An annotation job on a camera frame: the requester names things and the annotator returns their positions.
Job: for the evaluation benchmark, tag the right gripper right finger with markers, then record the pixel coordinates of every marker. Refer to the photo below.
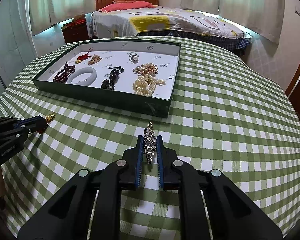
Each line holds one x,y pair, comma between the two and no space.
211,206

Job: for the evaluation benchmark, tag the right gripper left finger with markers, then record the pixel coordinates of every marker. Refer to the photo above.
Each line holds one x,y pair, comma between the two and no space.
88,205

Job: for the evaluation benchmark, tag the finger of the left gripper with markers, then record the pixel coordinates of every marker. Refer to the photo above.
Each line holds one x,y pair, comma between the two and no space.
22,128
33,123

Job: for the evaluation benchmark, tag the gold ingot red tassel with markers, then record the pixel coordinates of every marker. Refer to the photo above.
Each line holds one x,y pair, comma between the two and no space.
48,119

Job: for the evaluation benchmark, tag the pale jade bangle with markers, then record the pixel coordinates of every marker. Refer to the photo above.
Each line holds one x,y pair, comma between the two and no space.
83,77

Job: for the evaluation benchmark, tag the red knot gold charm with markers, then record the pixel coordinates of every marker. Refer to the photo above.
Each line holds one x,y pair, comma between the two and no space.
83,57

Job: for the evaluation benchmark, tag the dark stone pendant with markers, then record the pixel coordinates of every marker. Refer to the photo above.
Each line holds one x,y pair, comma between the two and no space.
109,84

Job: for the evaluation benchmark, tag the silver rhinestone hair clip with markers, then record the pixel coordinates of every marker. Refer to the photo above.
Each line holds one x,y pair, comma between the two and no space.
149,143

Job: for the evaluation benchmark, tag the silver pearl brooch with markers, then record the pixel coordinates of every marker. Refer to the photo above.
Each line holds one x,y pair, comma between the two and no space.
133,57

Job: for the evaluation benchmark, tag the green jewelry tray box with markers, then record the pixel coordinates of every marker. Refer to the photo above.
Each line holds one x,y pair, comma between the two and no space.
136,75

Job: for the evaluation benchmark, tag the frosted glass wardrobe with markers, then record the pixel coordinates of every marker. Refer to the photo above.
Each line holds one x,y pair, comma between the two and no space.
16,47

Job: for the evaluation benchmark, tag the dark wooden nightstand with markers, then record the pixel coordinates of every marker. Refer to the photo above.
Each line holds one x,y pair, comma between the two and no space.
75,32

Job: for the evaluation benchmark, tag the green checkered tablecloth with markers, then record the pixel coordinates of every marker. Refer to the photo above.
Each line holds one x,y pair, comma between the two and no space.
223,115

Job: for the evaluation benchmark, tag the red boxes on nightstand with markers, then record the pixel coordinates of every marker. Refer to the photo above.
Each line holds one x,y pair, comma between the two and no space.
78,19

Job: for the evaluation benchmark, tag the left white curtain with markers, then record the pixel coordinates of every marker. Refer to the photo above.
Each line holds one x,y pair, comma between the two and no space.
46,13

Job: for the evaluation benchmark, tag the white curtain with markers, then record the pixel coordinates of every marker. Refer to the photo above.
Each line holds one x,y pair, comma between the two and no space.
264,17
46,13

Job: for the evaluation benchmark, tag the pink pillow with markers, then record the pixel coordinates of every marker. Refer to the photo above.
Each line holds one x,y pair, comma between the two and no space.
126,6

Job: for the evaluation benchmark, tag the red patterned cushion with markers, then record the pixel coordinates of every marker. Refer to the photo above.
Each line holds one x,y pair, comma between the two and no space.
123,1

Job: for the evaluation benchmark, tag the bed with patterned sheet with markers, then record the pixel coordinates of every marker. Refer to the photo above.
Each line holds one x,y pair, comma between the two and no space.
161,21

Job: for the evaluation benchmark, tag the right white curtain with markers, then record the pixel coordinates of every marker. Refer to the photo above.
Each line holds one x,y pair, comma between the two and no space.
264,17

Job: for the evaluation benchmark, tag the wall light switch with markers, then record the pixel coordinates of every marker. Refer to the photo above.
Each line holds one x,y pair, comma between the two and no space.
297,11

